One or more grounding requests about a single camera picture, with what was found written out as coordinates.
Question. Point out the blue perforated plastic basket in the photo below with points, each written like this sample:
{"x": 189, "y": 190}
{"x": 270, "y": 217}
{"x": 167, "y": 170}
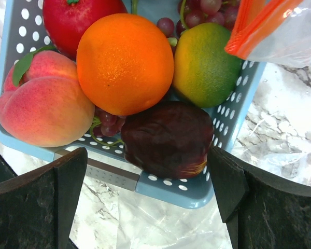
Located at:
{"x": 24, "y": 31}

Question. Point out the red tomato fruit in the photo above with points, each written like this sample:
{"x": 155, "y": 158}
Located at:
{"x": 66, "y": 21}

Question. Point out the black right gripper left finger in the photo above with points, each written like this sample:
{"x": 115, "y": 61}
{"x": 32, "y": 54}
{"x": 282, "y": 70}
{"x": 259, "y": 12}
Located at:
{"x": 37, "y": 208}

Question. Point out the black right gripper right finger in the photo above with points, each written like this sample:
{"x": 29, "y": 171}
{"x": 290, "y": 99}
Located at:
{"x": 260, "y": 209}

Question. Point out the clear zip bag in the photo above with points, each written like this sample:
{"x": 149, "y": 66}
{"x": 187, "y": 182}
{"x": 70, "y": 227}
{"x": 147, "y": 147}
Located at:
{"x": 273, "y": 31}

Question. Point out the red grape bunch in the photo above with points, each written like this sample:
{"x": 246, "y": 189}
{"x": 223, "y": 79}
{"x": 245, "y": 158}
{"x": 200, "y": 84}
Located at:
{"x": 193, "y": 13}

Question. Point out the pink yellow peach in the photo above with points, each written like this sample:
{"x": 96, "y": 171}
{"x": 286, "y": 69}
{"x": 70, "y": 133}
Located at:
{"x": 48, "y": 108}

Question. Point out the orange fruit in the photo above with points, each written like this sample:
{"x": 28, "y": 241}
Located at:
{"x": 124, "y": 63}

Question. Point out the clear bag orange zipper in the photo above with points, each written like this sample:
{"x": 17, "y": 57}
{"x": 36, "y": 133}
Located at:
{"x": 148, "y": 223}

